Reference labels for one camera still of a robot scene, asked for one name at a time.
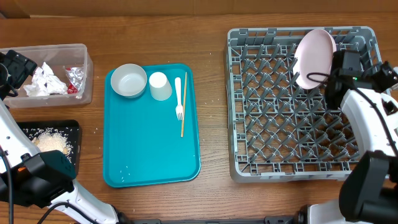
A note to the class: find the teal plastic tray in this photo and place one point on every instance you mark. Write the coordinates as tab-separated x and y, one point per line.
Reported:
143	141

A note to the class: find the grey bowl with rice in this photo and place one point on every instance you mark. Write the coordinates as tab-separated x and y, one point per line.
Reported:
129	80

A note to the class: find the grey dishwasher rack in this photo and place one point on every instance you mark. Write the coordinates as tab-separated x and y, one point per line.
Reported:
278	131

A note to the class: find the wooden chopstick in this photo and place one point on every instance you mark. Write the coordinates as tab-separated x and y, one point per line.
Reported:
184	103

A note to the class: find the food waste pile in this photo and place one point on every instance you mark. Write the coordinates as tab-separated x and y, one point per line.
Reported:
50	139

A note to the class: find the white round plate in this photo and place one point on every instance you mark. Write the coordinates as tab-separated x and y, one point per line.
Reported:
314	58

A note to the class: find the clear plastic bin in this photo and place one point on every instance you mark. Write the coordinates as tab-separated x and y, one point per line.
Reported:
59	58

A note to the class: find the red sauce packet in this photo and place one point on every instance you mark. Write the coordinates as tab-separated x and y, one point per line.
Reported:
72	89

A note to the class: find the aluminium foil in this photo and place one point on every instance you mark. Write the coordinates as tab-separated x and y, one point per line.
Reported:
75	76

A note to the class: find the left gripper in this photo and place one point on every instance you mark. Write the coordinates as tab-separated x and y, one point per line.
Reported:
19	66

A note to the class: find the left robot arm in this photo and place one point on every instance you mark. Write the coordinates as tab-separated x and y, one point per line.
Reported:
47	179

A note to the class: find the white paper cup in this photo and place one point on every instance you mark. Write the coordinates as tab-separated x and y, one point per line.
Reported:
160	87

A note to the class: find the white napkin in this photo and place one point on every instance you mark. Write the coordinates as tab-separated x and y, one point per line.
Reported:
32	90
47	82

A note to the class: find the black plastic bin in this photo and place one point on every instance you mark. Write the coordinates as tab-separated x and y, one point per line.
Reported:
70	126

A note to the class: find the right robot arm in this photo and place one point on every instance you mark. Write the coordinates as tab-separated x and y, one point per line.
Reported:
361	96

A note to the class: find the white plastic fork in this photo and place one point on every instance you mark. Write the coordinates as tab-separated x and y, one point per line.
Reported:
179	107

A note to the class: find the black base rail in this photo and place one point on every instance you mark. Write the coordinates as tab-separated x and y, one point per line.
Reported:
266	220

